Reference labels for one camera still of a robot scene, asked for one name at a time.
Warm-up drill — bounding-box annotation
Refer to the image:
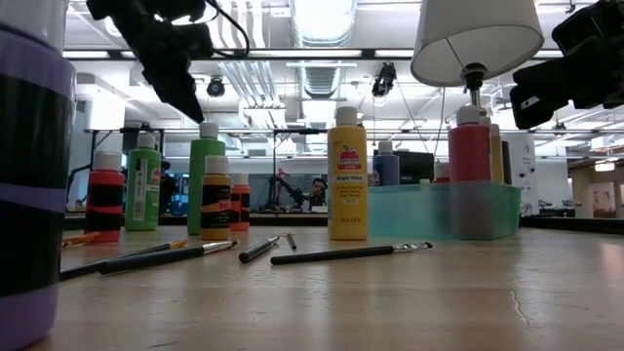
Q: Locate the black monitor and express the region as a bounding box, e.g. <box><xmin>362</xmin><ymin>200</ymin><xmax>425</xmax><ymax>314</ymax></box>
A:
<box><xmin>399</xmin><ymin>150</ymin><xmax>436</xmax><ymax>185</ymax></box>

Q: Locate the small orange black paint bottle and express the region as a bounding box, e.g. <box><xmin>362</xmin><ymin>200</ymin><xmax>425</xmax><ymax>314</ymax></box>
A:
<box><xmin>229</xmin><ymin>173</ymin><xmax>252</xmax><ymax>232</ymax></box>

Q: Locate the large purple-blue paint bottle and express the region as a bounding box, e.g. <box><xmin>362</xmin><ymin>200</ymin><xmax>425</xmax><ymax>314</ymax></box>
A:
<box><xmin>372</xmin><ymin>140</ymin><xmax>401</xmax><ymax>187</ymax></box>

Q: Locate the thin paintbrush yellow tip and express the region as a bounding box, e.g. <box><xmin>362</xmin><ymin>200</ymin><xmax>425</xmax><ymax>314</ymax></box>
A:
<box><xmin>58</xmin><ymin>238</ymin><xmax>190</xmax><ymax>282</ymax></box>

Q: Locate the teal translucent plastic bin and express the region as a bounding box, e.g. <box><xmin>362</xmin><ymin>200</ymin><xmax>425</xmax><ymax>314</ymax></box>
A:
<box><xmin>368</xmin><ymin>180</ymin><xmax>522</xmax><ymax>242</ymax></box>

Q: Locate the grey paint bottle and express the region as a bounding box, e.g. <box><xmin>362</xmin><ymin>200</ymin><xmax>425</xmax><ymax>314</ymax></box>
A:
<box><xmin>501</xmin><ymin>139</ymin><xmax>513</xmax><ymax>185</ymax></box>

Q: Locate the large pink paint bottle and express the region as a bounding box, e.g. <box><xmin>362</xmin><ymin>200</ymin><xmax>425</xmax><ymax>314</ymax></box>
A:
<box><xmin>448</xmin><ymin>105</ymin><xmax>492</xmax><ymax>240</ymax></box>

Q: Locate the labelled light green paint bottle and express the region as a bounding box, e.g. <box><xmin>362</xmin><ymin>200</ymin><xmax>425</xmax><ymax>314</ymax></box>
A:
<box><xmin>124</xmin><ymin>133</ymin><xmax>163</xmax><ymax>232</ymax></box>

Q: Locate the orange handled paintbrush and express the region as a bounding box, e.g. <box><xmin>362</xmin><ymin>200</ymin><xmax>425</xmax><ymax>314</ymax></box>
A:
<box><xmin>60</xmin><ymin>231</ymin><xmax>102</xmax><ymax>249</ymax></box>

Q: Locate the white cylindrical column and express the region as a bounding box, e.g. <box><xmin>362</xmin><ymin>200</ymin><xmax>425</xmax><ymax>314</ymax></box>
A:
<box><xmin>510</xmin><ymin>132</ymin><xmax>537</xmax><ymax>215</ymax></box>

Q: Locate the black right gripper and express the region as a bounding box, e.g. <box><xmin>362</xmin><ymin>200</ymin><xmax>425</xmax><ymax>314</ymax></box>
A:
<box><xmin>509</xmin><ymin>38</ymin><xmax>624</xmax><ymax>131</ymax></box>

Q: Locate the small red black paint bottle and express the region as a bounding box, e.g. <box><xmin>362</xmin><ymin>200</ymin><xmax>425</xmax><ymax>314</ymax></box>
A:
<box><xmin>85</xmin><ymin>149</ymin><xmax>126</xmax><ymax>244</ymax></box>

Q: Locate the short black paintbrush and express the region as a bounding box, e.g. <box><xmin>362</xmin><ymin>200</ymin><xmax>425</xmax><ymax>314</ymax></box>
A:
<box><xmin>237</xmin><ymin>235</ymin><xmax>282</xmax><ymax>265</ymax></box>

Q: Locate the silver ventilation duct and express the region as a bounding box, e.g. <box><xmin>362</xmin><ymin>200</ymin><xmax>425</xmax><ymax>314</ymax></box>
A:
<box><xmin>290</xmin><ymin>0</ymin><xmax>357</xmax><ymax>98</ymax></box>

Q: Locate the small purple black paint bottle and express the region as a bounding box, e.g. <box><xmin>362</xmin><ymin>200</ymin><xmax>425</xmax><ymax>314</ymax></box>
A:
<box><xmin>0</xmin><ymin>0</ymin><xmax>77</xmax><ymax>351</ymax></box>

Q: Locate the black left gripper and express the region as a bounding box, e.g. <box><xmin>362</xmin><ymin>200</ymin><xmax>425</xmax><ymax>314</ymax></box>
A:
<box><xmin>114</xmin><ymin>17</ymin><xmax>215</xmax><ymax>123</ymax></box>

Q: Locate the long paintbrush silver ferrule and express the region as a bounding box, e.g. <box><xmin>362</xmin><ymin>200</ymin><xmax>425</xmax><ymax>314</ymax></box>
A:
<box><xmin>269</xmin><ymin>241</ymin><xmax>435</xmax><ymax>267</ymax></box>

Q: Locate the large plain green paint bottle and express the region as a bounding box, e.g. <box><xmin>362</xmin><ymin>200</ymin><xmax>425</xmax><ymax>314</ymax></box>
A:
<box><xmin>187</xmin><ymin>122</ymin><xmax>227</xmax><ymax>237</ymax></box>

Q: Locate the white shade table lamp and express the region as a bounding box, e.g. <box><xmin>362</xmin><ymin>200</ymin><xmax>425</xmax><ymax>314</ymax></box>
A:
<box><xmin>410</xmin><ymin>0</ymin><xmax>546</xmax><ymax>118</ymax></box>

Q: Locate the black ceiling-hung camera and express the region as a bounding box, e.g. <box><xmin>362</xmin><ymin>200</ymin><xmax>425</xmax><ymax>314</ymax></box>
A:
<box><xmin>370</xmin><ymin>61</ymin><xmax>398</xmax><ymax>98</ymax></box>
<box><xmin>206</xmin><ymin>76</ymin><xmax>226</xmax><ymax>98</ymax></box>

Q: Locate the small yellow black paint bottle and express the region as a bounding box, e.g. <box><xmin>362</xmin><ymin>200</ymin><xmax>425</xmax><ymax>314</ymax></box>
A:
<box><xmin>200</xmin><ymin>155</ymin><xmax>232</xmax><ymax>242</ymax></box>

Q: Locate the black paintbrush silver ferrule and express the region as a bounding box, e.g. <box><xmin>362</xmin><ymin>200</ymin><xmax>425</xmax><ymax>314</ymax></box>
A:
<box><xmin>97</xmin><ymin>239</ymin><xmax>241</xmax><ymax>276</ymax></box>

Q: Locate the yellow apple-label paint bottle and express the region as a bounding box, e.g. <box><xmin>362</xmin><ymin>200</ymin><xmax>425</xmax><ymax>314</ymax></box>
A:
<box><xmin>327</xmin><ymin>105</ymin><xmax>370</xmax><ymax>242</ymax></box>

